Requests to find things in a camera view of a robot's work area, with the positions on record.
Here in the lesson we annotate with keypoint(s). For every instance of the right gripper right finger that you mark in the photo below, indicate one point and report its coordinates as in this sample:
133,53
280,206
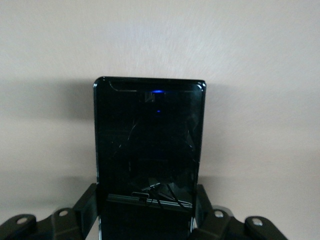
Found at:
225,226

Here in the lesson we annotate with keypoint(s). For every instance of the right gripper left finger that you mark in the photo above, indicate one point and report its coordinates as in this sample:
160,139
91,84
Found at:
62,225

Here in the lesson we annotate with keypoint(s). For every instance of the black slab smartphone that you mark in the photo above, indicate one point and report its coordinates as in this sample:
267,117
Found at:
150,137

